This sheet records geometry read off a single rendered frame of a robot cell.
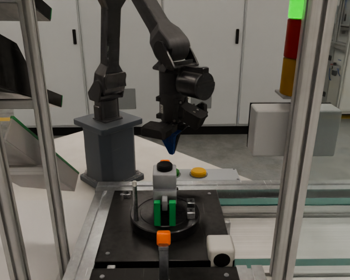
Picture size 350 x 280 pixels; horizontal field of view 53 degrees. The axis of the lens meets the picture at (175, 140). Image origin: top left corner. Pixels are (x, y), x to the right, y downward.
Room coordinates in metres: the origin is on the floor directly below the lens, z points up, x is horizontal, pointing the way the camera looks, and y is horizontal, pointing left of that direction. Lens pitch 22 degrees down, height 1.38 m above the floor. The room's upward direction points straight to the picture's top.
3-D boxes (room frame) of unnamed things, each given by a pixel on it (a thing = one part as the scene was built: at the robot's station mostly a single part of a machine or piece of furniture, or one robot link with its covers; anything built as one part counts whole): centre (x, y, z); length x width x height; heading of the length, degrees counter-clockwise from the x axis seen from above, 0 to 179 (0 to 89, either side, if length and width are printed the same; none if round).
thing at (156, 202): (0.55, 0.03, 1.01); 0.01 x 0.01 x 0.05; 1
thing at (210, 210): (0.59, 0.02, 0.96); 0.24 x 0.24 x 0.02; 1
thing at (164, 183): (0.58, 0.02, 1.06); 0.08 x 0.04 x 0.07; 1
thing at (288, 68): (0.48, -0.17, 1.28); 0.05 x 0.05 x 0.05
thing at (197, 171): (0.81, -0.06, 0.96); 0.04 x 0.04 x 0.02
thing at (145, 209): (0.59, 0.02, 0.98); 0.14 x 0.14 x 0.02
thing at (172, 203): (0.55, 0.00, 1.01); 0.01 x 0.01 x 0.05; 1
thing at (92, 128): (0.97, 0.20, 0.96); 0.15 x 0.15 x 0.20; 46
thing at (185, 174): (0.81, -0.06, 0.93); 0.21 x 0.07 x 0.06; 91
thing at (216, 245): (0.50, -0.08, 0.97); 0.05 x 0.05 x 0.04; 1
